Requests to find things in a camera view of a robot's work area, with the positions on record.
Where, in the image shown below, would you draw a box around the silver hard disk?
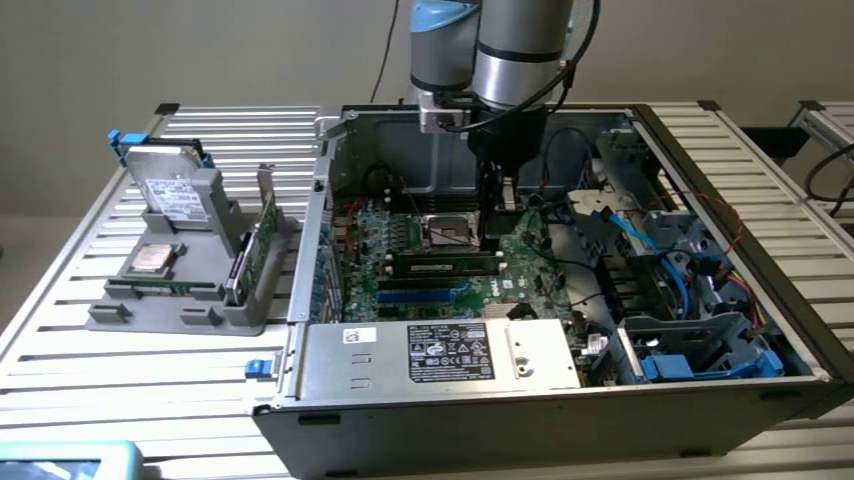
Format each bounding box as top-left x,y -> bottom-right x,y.
124,144 -> 209,230

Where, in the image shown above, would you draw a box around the blue expansion slot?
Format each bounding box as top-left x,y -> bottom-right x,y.
375,289 -> 453,305

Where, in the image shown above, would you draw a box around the grey disk bay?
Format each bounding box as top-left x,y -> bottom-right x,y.
614,298 -> 783,385

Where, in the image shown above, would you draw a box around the silver power supply unit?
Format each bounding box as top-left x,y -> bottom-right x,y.
295,318 -> 583,404

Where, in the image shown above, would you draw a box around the blue disk carrier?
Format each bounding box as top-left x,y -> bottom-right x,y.
105,129 -> 216,174

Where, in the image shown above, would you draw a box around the metal slat side table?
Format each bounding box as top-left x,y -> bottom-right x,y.
788,99 -> 854,152

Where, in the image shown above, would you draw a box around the green RAM stick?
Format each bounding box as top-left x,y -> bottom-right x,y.
108,278 -> 220,297

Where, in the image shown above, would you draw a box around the teal plastic box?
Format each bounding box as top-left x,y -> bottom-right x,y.
0,439 -> 145,480

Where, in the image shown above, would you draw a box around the grey metal drive cage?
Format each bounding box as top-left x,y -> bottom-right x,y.
564,125 -> 670,252

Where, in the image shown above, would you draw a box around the red wire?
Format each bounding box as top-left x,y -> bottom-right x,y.
654,191 -> 747,262

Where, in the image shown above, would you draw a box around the thin black wall cable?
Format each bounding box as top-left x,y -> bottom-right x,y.
368,0 -> 403,105

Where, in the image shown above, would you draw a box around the blue SATA wire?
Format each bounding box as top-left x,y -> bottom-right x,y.
598,206 -> 710,322

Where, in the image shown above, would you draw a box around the installed black RAM stick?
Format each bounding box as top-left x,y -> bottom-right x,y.
387,251 -> 507,277

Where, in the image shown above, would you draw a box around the green graphics card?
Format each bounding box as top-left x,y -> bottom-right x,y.
224,163 -> 281,307

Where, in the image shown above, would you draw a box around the black wire loop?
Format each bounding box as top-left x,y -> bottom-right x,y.
538,127 -> 596,202

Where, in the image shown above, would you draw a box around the CPU socket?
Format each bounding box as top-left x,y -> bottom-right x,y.
415,213 -> 493,252

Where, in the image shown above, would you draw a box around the grey parts rack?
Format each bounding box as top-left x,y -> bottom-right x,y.
85,167 -> 303,338

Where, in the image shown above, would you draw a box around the open black PC case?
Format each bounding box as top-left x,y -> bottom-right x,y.
249,102 -> 854,470

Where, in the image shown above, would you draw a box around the thick black floor cable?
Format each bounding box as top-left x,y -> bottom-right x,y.
804,143 -> 854,217

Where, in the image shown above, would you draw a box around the blue disk bay bracket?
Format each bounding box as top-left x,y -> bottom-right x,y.
635,348 -> 783,385

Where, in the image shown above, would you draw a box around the green motherboard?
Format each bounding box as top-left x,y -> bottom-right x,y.
324,192 -> 576,327

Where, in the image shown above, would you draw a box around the silver chipset heatsink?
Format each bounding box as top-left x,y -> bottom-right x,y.
479,303 -> 523,322

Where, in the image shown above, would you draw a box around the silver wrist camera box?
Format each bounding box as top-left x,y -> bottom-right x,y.
417,94 -> 469,135

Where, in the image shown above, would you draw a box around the black expansion slot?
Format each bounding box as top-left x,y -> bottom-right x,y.
376,278 -> 456,292

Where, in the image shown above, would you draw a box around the blue case latch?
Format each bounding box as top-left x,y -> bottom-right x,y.
243,351 -> 280,394

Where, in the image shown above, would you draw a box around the black RAM slots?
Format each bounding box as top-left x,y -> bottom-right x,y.
397,191 -> 483,215

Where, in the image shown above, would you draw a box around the CPU chip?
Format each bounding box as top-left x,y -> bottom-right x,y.
129,243 -> 177,275

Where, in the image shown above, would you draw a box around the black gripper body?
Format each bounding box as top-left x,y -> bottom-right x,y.
465,105 -> 550,169

